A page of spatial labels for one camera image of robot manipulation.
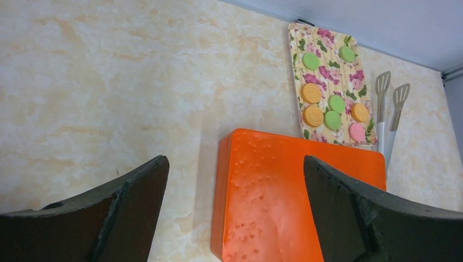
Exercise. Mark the pink cookie bottom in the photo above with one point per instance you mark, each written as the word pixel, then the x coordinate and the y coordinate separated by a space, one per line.
pixel 357 132

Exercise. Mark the orange cookie mid left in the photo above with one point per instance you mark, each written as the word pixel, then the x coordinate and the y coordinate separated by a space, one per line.
pixel 311 93

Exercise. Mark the green cookie centre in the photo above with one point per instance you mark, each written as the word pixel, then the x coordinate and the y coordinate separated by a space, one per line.
pixel 337 104

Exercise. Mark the floral tray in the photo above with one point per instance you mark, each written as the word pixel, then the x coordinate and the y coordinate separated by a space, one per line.
pixel 334 77

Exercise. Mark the green cookie left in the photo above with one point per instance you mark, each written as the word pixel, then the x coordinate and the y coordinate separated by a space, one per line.
pixel 311 61

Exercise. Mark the green cookie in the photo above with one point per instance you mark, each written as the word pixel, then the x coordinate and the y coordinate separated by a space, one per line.
pixel 311 61
pixel 332 120
pixel 347 54
pixel 337 104

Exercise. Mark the orange cookie right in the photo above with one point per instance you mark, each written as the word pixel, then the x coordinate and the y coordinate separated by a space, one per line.
pixel 360 113

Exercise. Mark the green cookie top right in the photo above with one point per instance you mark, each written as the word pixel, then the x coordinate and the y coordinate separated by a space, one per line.
pixel 347 54

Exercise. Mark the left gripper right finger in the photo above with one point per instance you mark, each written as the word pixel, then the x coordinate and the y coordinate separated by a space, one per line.
pixel 356 221

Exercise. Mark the green cookie bottom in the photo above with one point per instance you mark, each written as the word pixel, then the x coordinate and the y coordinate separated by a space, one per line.
pixel 332 120

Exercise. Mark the orange box lid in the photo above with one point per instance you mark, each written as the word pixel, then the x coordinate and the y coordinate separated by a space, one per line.
pixel 261 210

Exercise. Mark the orange cookie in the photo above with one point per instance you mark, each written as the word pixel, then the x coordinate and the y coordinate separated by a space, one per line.
pixel 313 116
pixel 360 113

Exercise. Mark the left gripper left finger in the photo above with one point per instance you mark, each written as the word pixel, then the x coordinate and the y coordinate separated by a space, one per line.
pixel 115 221

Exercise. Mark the metal tongs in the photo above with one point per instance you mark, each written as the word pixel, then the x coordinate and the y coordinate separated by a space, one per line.
pixel 389 109

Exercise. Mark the orange cookie lower left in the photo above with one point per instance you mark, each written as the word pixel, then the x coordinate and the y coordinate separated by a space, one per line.
pixel 313 116

